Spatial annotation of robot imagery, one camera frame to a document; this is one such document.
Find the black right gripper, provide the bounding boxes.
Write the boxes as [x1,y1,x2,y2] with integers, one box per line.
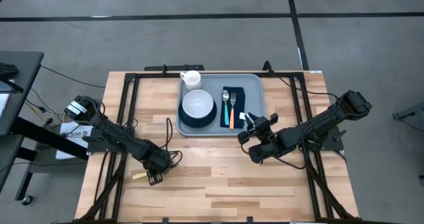
[237,112,284,148]

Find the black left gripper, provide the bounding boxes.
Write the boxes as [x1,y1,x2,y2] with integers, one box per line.
[142,148,173,186]

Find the fork with orange handle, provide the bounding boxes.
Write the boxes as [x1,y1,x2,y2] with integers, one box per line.
[229,92,237,130]

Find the dark blue cloth napkin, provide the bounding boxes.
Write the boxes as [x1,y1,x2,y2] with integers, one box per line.
[219,86,249,130]

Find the spoon with teal handle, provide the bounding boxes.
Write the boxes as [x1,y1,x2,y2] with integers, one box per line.
[222,89,231,126]

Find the dark blue plate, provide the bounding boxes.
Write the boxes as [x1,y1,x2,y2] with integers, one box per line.
[178,99,218,129]

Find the white ceramic bowl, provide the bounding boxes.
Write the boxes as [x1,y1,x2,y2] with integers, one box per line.
[182,89,215,119]

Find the white ceramic mug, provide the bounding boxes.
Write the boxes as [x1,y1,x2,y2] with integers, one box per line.
[180,70,202,91]

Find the grey plastic tray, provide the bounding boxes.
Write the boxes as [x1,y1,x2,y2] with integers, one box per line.
[176,73,268,137]

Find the white paper label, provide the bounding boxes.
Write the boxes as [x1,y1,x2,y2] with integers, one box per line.
[55,121,94,160]

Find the black power strip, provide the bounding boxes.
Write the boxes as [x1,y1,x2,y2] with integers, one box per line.
[144,64,205,73]

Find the grey stand leg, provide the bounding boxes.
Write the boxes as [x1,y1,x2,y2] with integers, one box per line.
[392,101,424,133]

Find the black desk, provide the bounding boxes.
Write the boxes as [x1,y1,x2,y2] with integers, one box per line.
[0,50,90,201]

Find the black bundle on desk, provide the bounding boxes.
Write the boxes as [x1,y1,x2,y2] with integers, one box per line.
[0,62,19,82]

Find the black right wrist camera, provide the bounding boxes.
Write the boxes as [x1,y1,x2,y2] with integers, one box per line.
[248,143,279,164]

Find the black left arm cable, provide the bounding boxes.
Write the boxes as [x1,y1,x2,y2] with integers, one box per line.
[162,117,184,169]

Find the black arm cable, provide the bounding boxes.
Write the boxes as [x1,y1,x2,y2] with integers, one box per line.
[162,117,184,169]
[240,143,308,170]

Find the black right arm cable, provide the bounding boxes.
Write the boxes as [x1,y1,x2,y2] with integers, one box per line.
[240,143,308,170]

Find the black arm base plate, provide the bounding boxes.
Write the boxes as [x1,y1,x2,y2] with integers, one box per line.
[306,126,345,154]
[86,126,134,154]

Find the black metal table frame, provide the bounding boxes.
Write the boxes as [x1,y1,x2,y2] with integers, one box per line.
[74,70,361,224]

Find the black floor cable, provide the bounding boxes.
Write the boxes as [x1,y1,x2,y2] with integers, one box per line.
[39,64,107,89]

